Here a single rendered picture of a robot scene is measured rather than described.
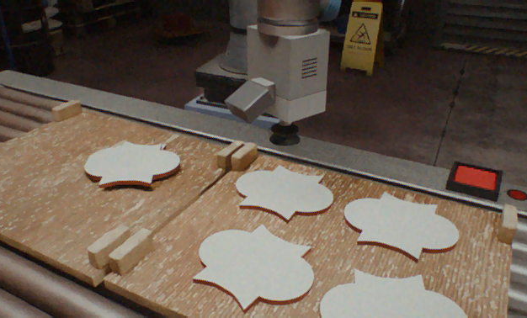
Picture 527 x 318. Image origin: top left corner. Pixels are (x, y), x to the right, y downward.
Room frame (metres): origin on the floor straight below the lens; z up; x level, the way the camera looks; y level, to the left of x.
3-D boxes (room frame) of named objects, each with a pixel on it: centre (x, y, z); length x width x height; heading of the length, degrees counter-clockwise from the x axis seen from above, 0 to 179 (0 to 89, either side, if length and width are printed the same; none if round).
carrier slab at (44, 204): (0.65, 0.29, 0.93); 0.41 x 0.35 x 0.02; 61
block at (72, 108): (0.86, 0.39, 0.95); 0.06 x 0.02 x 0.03; 151
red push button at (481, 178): (0.64, -0.34, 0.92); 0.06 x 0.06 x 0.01; 61
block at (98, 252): (0.44, 0.18, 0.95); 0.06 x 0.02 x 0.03; 151
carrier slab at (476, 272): (0.46, -0.08, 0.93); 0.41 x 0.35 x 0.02; 62
